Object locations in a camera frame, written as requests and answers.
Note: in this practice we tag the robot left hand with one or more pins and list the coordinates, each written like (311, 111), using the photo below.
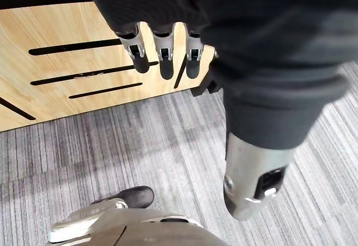
(251, 47)

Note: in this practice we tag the wooden slotted panel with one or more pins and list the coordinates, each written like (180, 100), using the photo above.
(70, 61)

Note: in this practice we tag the robot dark foot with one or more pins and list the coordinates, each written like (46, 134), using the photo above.
(131, 197)

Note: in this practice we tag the robot silver leg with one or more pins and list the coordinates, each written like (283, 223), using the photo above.
(126, 226)

